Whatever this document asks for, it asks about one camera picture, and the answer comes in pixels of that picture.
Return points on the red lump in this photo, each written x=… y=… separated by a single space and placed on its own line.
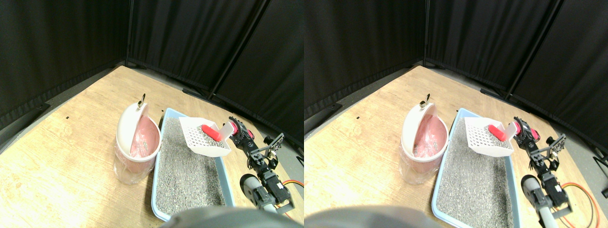
x=211 y=133
x=497 y=133

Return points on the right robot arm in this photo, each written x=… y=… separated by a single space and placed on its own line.
x=268 y=183
x=551 y=187

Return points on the blue litter tray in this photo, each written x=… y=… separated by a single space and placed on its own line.
x=190 y=185
x=475 y=190

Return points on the white bin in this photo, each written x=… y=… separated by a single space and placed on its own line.
x=412 y=128
x=127 y=128

